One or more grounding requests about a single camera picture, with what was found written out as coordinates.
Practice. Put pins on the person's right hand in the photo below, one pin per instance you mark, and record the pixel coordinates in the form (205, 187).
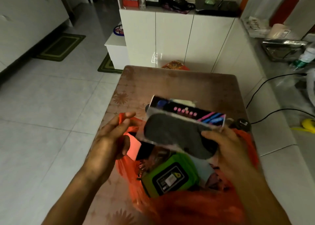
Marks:
(231, 153)

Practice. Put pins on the person's left hand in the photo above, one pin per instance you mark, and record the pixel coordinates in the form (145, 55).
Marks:
(104, 146)

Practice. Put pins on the person's left thumb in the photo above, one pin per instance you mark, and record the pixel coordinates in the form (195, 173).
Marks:
(125, 145)

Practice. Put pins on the person's right thumb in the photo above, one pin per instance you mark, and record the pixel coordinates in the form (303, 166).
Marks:
(209, 136)

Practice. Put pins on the clear packet with grey insole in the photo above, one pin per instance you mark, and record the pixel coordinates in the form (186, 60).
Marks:
(177, 131)

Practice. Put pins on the orange plastic bag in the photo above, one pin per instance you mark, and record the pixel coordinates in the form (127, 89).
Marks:
(196, 207)

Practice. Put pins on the person's left forearm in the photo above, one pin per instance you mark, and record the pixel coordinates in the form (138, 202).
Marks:
(73, 200)

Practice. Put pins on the person's right forearm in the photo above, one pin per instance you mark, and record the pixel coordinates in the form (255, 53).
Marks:
(260, 202)

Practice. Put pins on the red small box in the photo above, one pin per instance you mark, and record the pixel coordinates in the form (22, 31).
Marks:
(134, 146)

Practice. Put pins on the black round plug adapter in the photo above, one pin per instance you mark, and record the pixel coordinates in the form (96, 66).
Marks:
(241, 124)

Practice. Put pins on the black box with pink print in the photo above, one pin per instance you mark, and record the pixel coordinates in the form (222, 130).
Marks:
(187, 110)

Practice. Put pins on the green charger packet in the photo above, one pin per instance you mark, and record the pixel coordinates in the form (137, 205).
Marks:
(169, 178)

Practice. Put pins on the orange red snack packet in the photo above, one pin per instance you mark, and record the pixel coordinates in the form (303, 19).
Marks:
(175, 65)

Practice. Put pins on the green bordered floor mat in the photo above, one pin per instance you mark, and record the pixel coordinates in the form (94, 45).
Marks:
(60, 47)
(106, 65)

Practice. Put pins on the small white side cabinet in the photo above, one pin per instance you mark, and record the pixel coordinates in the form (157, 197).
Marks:
(117, 51)

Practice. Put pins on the yellow plastic object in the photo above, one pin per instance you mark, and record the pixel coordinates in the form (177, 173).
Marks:
(307, 125)

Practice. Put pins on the white glossy cabinet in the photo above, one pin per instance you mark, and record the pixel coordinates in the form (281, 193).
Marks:
(172, 40)

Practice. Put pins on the silver metal tray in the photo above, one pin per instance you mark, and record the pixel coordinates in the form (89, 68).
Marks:
(283, 49)

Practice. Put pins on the blue rimmed plate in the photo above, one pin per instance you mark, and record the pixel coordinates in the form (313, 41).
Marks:
(119, 31)

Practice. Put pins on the white crumpled plastic bag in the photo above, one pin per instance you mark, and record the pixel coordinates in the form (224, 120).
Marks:
(256, 26)

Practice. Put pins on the plastic bottle with green label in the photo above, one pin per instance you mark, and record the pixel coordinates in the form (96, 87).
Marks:
(305, 57)

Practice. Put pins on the black flat case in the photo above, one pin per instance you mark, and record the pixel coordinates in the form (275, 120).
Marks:
(216, 8)

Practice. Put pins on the green computer mouse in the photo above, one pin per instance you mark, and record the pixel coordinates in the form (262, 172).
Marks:
(210, 1)

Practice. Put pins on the black and pink bag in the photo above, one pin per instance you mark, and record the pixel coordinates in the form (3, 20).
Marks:
(177, 4)

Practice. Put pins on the red open box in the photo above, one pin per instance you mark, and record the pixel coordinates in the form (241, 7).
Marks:
(130, 2)

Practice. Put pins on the black rectangular box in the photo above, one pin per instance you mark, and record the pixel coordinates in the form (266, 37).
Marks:
(152, 1)

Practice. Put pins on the red tall panel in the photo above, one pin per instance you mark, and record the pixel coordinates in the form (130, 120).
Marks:
(285, 9)

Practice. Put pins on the white sofa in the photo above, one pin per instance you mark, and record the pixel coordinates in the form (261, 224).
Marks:
(24, 23)

